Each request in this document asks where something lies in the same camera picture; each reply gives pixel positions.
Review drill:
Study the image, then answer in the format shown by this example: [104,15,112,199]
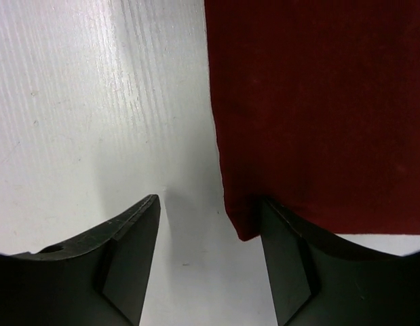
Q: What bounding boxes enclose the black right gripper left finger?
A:
[0,194,161,325]

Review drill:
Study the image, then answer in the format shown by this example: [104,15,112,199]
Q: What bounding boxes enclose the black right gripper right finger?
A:
[261,199,420,326]

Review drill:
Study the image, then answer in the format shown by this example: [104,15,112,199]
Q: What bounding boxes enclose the dark red t shirt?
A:
[205,1,420,241]

